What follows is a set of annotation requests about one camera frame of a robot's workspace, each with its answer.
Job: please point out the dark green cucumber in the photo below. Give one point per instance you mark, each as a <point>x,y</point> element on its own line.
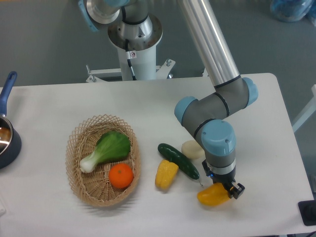
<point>175,156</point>

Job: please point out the yellow bell pepper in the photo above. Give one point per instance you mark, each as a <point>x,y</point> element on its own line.
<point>165,175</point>

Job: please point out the yellow mango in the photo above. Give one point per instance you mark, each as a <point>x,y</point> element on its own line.
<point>214,195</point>

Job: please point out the cream round cake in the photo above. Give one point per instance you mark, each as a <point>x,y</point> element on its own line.
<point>192,150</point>

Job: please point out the blue saucepan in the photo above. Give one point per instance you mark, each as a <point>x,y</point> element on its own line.
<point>10,140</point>

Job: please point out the woven wicker basket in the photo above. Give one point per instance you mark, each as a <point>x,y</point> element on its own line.
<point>94,188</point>

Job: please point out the blue plastic bag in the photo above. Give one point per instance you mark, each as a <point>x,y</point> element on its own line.
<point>290,10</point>

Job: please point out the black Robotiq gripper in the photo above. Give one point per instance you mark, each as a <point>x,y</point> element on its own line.
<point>235,190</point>

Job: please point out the green bok choy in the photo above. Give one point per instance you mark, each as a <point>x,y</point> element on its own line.
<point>112,146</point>

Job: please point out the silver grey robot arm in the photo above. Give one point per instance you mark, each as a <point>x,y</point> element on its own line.
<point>135,32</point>

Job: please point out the orange tangerine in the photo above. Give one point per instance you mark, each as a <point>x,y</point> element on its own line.
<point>121,176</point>

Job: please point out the black device at edge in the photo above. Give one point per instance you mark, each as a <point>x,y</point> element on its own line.
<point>308,212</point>

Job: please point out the white frame at right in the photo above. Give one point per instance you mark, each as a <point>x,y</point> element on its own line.
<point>306,112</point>

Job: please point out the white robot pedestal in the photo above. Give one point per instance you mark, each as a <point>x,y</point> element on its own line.
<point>134,65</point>

